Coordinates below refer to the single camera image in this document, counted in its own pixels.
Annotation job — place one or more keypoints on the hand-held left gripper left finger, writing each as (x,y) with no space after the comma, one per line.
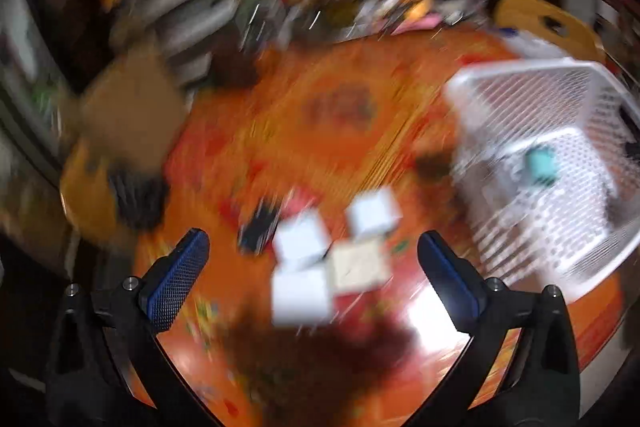
(176,279)

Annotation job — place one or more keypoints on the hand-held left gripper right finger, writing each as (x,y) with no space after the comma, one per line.
(451,279)

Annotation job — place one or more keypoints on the white plastic mesh basket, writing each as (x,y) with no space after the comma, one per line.
(555,117)

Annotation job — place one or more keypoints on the dark bulky object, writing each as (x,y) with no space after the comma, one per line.
(137,197)

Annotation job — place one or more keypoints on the beige flat box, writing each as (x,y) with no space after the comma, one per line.
(357,267)

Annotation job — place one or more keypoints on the black small object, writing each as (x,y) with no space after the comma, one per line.
(257,227)

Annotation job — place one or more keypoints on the white small box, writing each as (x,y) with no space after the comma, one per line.
(300,297)
(301,242)
(372,212)

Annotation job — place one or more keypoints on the dark small object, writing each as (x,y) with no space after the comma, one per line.
(432,164)

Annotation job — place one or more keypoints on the wooden chair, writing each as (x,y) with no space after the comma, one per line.
(542,19)
(85,197)

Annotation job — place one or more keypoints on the teal small box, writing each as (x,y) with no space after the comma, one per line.
(540,164)

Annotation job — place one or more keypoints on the brown cardboard box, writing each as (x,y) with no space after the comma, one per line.
(132,107)

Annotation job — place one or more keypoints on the orange printed tablecloth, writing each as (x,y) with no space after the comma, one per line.
(330,137)

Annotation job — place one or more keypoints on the pile of colourful packets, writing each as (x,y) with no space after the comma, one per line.
(410,9)

